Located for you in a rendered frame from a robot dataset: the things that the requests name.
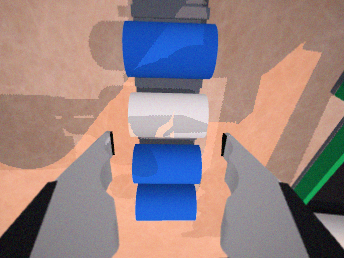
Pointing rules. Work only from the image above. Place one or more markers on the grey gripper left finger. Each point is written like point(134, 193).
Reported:
point(72, 216)

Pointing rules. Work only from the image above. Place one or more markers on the blue cylinder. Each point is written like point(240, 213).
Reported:
point(169, 49)
point(166, 164)
point(166, 202)

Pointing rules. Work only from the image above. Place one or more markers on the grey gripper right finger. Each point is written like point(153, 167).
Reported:
point(265, 218)

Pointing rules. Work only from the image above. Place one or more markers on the white cylinder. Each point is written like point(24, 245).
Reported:
point(168, 115)
point(335, 224)

